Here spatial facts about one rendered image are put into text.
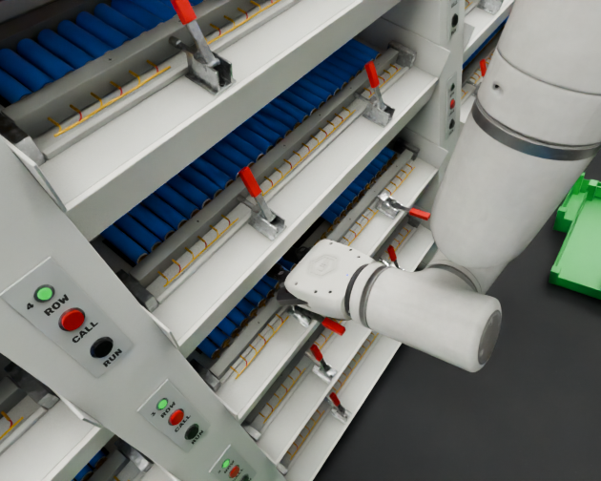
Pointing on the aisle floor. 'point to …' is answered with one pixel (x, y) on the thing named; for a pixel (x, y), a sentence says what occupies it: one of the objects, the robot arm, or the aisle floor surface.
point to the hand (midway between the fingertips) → (282, 261)
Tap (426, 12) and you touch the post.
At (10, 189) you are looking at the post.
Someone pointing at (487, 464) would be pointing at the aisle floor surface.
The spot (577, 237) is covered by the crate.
